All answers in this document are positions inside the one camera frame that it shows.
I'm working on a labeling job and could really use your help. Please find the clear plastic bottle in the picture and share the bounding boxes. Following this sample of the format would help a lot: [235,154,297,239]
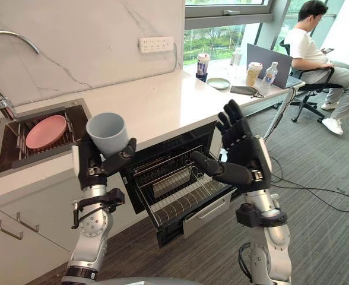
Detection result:
[230,47,243,67]

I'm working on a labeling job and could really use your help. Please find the chrome kitchen faucet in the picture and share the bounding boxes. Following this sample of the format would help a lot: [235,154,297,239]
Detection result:
[0,30,40,120]

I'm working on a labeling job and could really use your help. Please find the purple drink cup with lid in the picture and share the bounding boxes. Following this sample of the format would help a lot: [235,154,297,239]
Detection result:
[195,53,211,83]

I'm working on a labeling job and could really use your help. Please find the silver cabinet handle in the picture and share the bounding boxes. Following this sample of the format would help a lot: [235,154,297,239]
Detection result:
[16,212,40,233]
[0,219,24,240]

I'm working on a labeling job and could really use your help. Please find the black floor cable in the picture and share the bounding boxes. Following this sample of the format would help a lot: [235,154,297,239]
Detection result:
[269,154,349,213]

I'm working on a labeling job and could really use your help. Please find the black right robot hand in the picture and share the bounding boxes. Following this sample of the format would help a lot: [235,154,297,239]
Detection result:
[191,99,272,195]

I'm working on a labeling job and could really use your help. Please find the white power strip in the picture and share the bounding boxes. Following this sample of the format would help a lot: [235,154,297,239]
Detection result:
[138,36,175,54]

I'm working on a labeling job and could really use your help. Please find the green plate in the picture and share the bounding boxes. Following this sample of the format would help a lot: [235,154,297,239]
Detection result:
[206,77,231,90]

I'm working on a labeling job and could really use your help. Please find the dark kitchen sink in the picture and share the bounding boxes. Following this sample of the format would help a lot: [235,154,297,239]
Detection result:
[0,99,93,179]

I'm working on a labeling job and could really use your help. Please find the clear water bottle blue label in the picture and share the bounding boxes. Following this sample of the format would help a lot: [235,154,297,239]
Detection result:
[259,61,279,96]

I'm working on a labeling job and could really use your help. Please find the grey pouch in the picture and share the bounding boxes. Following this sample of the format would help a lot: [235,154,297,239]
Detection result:
[230,85,265,99]

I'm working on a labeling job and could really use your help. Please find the person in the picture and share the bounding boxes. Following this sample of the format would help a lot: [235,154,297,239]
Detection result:
[283,0,349,135]

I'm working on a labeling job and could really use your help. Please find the wire dishwasher rack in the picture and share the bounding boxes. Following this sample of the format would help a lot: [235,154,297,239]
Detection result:
[132,144,231,226]

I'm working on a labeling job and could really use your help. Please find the light blue cup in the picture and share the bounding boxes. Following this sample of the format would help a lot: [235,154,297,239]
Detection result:
[85,112,130,158]

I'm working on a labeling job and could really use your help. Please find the metal sink drying rack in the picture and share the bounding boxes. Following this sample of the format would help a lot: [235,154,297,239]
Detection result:
[7,110,83,161]

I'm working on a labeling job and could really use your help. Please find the grey laptop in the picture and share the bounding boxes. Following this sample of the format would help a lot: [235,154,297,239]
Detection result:
[246,43,306,89]

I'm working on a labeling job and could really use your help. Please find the black office chair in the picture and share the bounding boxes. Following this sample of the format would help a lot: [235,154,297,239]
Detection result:
[279,39,344,123]

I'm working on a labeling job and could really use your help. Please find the white kitchen cabinet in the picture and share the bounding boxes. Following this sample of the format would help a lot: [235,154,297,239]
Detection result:
[0,166,128,285]

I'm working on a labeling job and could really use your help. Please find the yellow drink cup with lid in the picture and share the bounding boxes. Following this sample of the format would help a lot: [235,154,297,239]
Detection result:
[246,61,264,87]

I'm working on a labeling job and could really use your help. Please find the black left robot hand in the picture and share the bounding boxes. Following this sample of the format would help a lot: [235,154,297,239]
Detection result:
[71,137,137,189]

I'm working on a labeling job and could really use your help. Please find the black drawer dishwasher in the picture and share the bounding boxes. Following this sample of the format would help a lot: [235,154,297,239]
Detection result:
[119,119,242,249]

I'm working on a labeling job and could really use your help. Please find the pink plate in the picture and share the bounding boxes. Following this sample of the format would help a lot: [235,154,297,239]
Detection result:
[25,115,68,150]

